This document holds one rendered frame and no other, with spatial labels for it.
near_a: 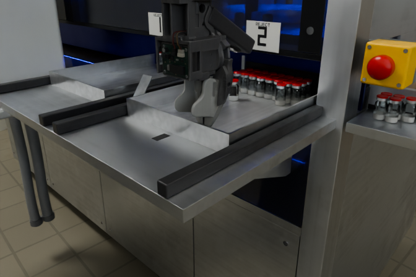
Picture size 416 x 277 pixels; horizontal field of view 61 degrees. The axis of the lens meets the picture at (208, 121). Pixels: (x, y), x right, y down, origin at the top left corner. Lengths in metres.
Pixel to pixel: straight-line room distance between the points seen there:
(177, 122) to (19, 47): 0.83
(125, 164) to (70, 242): 1.35
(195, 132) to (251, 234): 0.47
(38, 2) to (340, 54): 0.99
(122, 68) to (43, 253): 1.03
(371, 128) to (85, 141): 0.50
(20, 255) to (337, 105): 1.54
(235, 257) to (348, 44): 0.66
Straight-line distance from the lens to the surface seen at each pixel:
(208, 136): 0.55
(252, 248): 1.00
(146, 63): 1.15
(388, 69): 0.63
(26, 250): 1.89
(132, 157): 0.54
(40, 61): 1.36
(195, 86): 0.56
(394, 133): 0.70
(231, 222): 1.01
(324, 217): 0.82
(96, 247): 1.79
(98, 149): 0.58
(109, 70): 1.08
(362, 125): 0.71
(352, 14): 0.68
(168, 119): 0.62
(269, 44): 0.76
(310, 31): 0.71
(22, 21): 1.33
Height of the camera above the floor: 1.12
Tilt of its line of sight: 21 degrees down
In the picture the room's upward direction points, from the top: straight up
